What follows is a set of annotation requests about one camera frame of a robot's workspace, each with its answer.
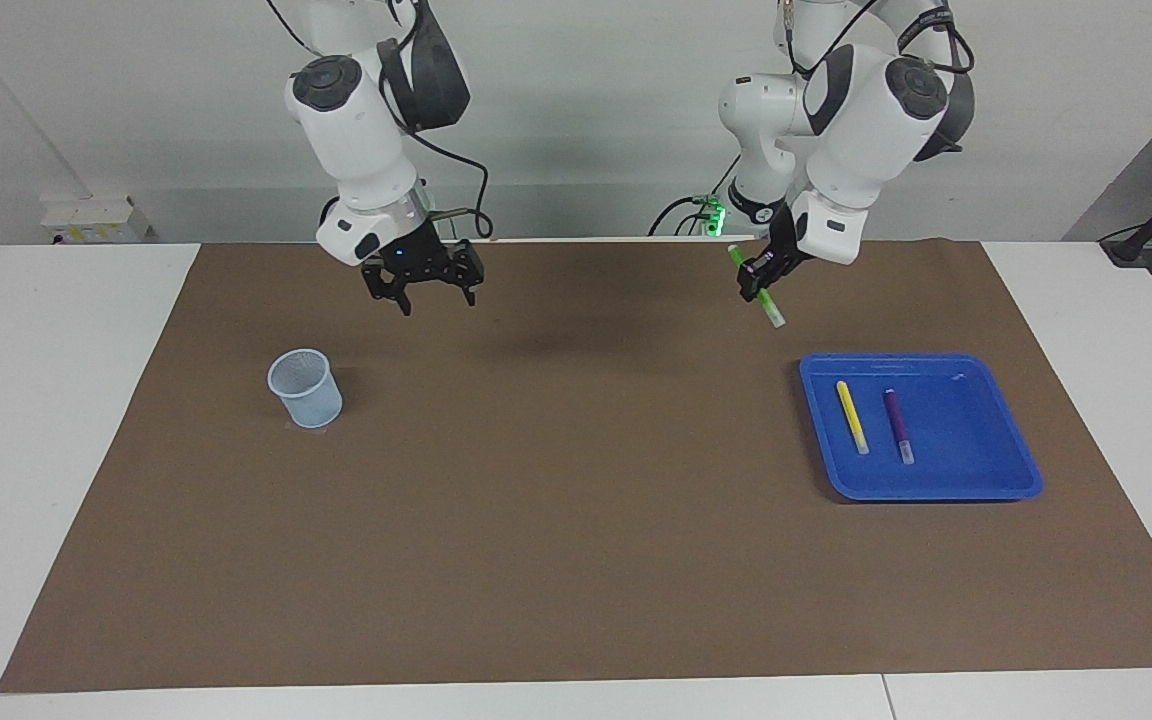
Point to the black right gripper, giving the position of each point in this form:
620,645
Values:
414,255

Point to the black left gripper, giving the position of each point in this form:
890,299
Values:
786,230

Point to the green marker pen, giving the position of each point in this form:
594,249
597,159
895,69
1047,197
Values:
774,312

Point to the yellow marker pen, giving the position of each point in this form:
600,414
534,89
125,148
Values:
852,415

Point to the purple marker pen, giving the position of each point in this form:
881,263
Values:
898,425

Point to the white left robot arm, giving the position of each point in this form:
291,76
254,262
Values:
856,130

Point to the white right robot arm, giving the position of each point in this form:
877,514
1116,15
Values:
356,140

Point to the blue plastic tray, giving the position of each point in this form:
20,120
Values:
966,440

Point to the translucent plastic cup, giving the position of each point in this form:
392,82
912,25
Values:
311,400

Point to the brown table mat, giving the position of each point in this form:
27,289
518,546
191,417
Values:
576,500

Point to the white socket box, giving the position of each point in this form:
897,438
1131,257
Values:
96,220

